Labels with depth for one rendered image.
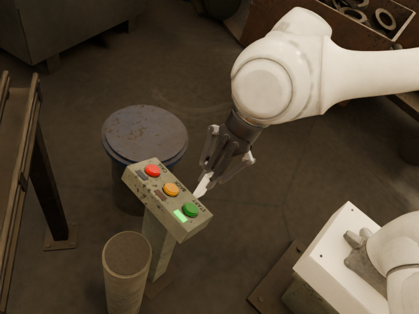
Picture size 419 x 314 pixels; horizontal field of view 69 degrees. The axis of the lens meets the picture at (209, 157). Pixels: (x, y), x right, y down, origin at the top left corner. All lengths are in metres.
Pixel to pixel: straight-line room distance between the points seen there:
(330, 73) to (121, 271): 0.62
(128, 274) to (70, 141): 1.04
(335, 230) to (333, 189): 0.81
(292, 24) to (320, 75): 0.17
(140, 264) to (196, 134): 1.12
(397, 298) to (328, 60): 0.65
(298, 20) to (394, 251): 0.66
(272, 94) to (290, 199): 1.38
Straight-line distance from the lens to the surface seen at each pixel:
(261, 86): 0.36
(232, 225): 1.50
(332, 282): 1.04
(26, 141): 0.75
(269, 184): 1.70
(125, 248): 0.81
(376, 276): 1.07
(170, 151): 1.10
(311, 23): 0.54
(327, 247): 1.06
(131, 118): 1.20
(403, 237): 0.96
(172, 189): 0.79
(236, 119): 0.60
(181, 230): 0.74
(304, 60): 0.38
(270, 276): 1.44
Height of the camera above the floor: 1.27
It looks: 49 degrees down
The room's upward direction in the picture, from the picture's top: 20 degrees clockwise
